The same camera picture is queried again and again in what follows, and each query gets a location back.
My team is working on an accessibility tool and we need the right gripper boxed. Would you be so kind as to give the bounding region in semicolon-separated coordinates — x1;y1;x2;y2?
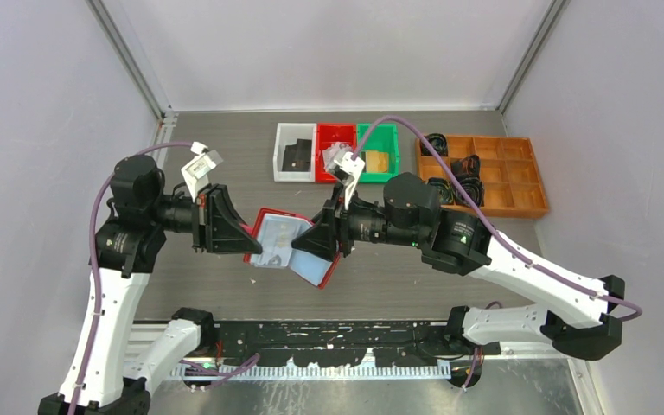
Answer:
291;180;424;261

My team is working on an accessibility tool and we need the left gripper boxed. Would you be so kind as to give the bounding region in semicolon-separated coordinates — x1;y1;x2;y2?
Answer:
147;183;265;254

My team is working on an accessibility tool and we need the red card holder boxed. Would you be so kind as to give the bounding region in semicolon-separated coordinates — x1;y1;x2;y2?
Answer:
243;207;341;290

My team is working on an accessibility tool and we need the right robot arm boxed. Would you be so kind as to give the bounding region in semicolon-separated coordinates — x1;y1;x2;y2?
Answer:
292;173;625;361

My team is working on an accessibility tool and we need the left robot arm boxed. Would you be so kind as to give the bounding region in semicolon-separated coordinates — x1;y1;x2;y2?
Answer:
38;151;261;414

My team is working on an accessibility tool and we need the black card in white bin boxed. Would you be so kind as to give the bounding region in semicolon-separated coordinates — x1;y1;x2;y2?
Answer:
281;139;312;172

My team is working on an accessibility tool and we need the silver card in red bin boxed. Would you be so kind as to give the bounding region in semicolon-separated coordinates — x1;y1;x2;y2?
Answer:
322;142;352;171

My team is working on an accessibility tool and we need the gold card in green bin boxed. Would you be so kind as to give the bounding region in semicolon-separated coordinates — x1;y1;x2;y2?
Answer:
362;150;390;174

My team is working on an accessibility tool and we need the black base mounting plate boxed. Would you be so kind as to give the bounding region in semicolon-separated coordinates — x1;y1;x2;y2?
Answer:
188;320;473;368

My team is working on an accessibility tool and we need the red plastic bin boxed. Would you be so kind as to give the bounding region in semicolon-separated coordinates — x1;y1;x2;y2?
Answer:
314;123;357;183

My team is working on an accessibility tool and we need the white plastic bin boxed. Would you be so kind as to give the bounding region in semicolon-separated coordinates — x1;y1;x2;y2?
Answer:
272;123;317;182

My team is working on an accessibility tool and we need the green plastic bin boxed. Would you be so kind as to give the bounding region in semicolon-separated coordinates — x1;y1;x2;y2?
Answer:
360;124;400;183

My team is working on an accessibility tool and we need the rolled black belt lower left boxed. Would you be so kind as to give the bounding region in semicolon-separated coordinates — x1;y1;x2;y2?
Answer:
427;177;455;206

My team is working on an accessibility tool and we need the rolled black belt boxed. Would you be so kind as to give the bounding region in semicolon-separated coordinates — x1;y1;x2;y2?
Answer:
419;133;448;157
450;154;481;180
454;176;485;207
427;177;455;206

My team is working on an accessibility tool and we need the rolled black belt top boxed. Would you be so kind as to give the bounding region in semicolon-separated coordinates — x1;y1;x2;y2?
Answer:
419;133;448;157

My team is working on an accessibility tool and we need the rolled black belt lower right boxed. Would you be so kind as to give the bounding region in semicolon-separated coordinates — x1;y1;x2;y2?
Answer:
454;176;485;207

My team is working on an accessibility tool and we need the rolled black belt middle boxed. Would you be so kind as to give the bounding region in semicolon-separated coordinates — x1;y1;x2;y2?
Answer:
450;154;481;180

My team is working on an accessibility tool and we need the orange compartment tray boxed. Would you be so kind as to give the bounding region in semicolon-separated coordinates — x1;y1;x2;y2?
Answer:
444;134;549;219

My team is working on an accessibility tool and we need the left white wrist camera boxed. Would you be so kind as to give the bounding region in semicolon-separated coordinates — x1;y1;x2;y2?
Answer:
180;142;223;201

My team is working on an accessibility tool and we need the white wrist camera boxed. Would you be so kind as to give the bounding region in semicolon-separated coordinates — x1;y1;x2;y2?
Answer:
180;142;223;201
327;150;366;210

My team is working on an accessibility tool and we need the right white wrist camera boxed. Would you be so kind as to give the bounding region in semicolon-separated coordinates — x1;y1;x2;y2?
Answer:
327;150;366;210

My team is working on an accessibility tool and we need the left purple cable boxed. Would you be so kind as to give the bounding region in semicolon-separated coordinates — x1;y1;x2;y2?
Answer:
65;142;261;415

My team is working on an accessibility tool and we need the purple cable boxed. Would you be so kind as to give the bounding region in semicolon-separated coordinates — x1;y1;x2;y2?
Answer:
65;142;261;415
350;116;643;392

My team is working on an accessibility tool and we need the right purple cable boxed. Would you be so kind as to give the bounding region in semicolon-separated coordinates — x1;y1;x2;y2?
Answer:
350;116;643;392

